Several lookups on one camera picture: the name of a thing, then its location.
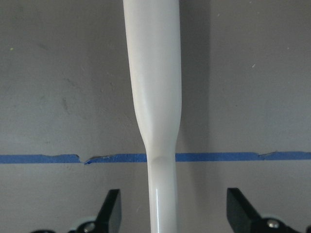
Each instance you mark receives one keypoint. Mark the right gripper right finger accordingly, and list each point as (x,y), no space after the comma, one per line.
(243,217)

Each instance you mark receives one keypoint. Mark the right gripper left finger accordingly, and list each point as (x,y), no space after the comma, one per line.
(108,219)

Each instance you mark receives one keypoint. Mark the beige hand brush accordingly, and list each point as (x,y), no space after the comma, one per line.
(154,55)

